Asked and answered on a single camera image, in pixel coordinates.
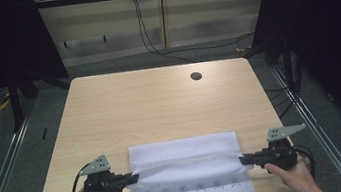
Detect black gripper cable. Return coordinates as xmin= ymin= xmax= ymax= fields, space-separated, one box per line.
xmin=65 ymin=162 xmax=96 ymax=192
xmin=293 ymin=142 xmax=319 ymax=183

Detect black hanging wall cable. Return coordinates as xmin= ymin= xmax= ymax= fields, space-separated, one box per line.
xmin=132 ymin=0 xmax=259 ymax=72

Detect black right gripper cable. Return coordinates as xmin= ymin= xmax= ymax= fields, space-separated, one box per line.
xmin=293 ymin=142 xmax=319 ymax=183

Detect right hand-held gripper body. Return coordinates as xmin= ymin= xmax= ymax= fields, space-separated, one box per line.
xmin=247 ymin=122 xmax=314 ymax=176

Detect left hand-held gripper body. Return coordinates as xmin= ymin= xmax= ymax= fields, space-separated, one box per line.
xmin=76 ymin=151 xmax=129 ymax=192

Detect round table cable hole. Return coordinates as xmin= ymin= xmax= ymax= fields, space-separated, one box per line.
xmin=189 ymin=70 xmax=204 ymax=82

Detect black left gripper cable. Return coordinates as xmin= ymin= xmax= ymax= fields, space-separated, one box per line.
xmin=65 ymin=162 xmax=96 ymax=192

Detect yellow floor tape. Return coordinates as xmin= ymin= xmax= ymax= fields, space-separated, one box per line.
xmin=0 ymin=99 xmax=13 ymax=112

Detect white printed towel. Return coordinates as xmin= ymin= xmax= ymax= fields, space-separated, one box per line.
xmin=121 ymin=127 xmax=259 ymax=192

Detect person's right hand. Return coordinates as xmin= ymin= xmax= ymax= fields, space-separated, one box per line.
xmin=262 ymin=152 xmax=318 ymax=192

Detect black metal stand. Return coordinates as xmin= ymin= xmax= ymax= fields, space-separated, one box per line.
xmin=4 ymin=63 xmax=77 ymax=134

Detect black floor cables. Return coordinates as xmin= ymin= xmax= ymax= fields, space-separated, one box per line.
xmin=259 ymin=53 xmax=310 ymax=122

